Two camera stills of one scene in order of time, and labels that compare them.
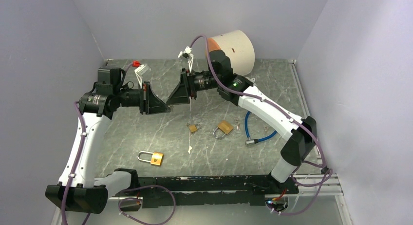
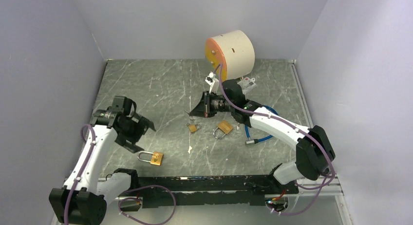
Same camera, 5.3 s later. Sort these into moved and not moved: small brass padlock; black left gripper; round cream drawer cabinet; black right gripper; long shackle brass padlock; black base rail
Moved: black left gripper; black right gripper
Not moved: small brass padlock; round cream drawer cabinet; long shackle brass padlock; black base rail
